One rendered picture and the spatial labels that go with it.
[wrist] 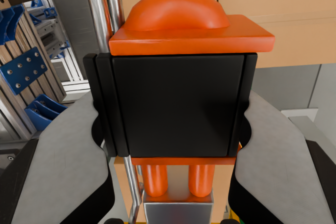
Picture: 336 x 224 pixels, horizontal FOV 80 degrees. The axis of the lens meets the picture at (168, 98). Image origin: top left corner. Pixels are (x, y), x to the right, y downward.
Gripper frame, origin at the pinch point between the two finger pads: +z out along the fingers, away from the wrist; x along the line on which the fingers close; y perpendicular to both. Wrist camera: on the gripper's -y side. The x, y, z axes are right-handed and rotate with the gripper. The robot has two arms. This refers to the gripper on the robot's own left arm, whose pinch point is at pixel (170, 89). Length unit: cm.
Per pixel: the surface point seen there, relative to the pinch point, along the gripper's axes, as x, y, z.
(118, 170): -18, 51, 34
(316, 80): 112, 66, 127
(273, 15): 40, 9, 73
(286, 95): 93, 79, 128
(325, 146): 109, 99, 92
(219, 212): 20, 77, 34
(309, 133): 106, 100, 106
